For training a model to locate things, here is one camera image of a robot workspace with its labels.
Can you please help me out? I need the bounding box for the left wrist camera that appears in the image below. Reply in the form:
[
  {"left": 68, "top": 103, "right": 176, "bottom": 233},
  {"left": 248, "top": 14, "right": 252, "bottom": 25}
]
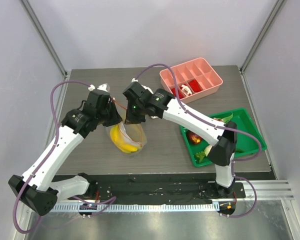
[{"left": 88, "top": 83, "right": 110, "bottom": 93}]

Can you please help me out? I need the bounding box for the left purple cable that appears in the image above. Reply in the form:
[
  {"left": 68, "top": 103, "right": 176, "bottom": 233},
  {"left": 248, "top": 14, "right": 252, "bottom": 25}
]
[{"left": 12, "top": 79, "right": 117, "bottom": 234}]

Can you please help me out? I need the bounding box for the clear orange zip top bag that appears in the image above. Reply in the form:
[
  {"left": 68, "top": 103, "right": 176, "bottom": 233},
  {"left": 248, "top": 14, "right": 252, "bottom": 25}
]
[{"left": 105, "top": 97, "right": 147, "bottom": 155}]

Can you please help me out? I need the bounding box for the purple cable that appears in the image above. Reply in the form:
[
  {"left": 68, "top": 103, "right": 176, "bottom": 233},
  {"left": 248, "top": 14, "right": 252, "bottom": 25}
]
[
  {"left": 134, "top": 63, "right": 263, "bottom": 219},
  {"left": 12, "top": 79, "right": 117, "bottom": 234}
]

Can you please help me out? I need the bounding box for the red fake food piece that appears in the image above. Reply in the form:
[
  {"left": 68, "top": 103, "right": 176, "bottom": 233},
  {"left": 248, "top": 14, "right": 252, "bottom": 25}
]
[{"left": 188, "top": 79, "right": 202, "bottom": 93}]

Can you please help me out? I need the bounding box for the white fake radish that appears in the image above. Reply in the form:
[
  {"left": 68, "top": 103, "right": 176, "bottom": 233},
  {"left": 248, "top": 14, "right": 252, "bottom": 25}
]
[{"left": 195, "top": 145, "right": 213, "bottom": 163}]

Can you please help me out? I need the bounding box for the dark red fake food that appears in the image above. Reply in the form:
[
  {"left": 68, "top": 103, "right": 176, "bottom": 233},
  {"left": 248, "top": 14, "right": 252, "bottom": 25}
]
[{"left": 187, "top": 131, "right": 203, "bottom": 145}]

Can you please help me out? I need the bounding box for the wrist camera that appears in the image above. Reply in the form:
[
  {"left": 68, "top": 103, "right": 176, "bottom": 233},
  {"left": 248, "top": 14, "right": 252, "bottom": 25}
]
[
  {"left": 88, "top": 83, "right": 110, "bottom": 93},
  {"left": 131, "top": 78, "right": 153, "bottom": 93}
]

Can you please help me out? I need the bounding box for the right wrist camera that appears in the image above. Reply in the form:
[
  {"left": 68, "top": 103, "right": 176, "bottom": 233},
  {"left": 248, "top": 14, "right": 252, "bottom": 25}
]
[{"left": 131, "top": 78, "right": 153, "bottom": 93}]

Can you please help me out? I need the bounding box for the green plastic tray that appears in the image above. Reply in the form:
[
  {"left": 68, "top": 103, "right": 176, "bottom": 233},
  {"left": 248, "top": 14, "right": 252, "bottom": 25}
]
[{"left": 179, "top": 108, "right": 267, "bottom": 168}]

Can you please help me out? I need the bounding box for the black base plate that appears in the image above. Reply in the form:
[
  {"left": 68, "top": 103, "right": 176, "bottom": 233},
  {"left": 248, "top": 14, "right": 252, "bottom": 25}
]
[{"left": 82, "top": 173, "right": 246, "bottom": 205}]

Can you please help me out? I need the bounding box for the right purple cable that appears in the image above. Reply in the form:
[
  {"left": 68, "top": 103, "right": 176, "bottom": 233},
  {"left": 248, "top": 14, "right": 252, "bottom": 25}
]
[{"left": 134, "top": 63, "right": 263, "bottom": 219}]

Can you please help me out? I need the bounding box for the green fake chili pepper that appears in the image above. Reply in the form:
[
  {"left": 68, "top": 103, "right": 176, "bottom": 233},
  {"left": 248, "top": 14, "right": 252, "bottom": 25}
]
[{"left": 235, "top": 148, "right": 245, "bottom": 153}]

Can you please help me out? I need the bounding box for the red white fake food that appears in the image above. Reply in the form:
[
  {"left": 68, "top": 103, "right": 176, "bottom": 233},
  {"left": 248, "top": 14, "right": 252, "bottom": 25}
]
[{"left": 179, "top": 84, "right": 193, "bottom": 97}]

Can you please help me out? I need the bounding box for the pink compartment tray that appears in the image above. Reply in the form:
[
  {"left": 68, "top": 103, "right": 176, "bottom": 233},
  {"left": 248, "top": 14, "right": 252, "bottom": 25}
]
[{"left": 159, "top": 57, "right": 223, "bottom": 104}]

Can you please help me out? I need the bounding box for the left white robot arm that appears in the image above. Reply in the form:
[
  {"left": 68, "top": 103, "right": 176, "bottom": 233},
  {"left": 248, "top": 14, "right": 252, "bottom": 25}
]
[{"left": 8, "top": 89, "right": 122, "bottom": 216}]

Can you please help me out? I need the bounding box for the yellow fake banana bunch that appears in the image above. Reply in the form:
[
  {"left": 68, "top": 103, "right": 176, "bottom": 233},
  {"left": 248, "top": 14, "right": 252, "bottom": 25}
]
[{"left": 109, "top": 125, "right": 139, "bottom": 154}]

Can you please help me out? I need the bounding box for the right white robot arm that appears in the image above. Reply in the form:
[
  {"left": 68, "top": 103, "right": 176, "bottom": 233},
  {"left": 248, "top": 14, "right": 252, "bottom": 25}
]
[{"left": 123, "top": 81, "right": 238, "bottom": 198}]

